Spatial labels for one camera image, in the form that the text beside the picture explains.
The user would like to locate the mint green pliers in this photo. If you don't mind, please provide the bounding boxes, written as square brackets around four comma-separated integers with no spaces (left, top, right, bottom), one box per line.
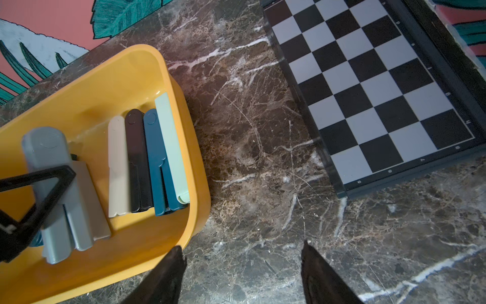
[155,93,190,205]

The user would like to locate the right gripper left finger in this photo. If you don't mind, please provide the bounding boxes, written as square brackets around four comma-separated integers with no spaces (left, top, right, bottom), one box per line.
[121,245,187,303]

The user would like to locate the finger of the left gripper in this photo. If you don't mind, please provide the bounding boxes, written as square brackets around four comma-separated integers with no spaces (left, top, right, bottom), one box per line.
[1,165,76,263]

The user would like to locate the grey pliers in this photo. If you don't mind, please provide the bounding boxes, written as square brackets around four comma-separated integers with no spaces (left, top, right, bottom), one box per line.
[22,127,94,264]
[72,161,111,241]

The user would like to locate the black pliers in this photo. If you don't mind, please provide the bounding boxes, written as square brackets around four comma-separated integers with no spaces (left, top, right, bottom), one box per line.
[125,109,154,213]

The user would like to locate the beige pliers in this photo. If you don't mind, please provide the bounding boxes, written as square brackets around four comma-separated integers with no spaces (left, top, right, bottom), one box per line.
[108,115,131,218]

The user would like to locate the yellow plastic storage tray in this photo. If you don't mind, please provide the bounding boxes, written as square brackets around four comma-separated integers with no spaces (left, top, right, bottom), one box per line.
[1,44,211,303]

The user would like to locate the black white checkerboard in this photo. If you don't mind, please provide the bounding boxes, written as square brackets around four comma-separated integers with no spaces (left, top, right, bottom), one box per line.
[261,1,485,198]

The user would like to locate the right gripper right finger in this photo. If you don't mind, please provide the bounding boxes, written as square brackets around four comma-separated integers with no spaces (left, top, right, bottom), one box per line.
[301,240,363,303]

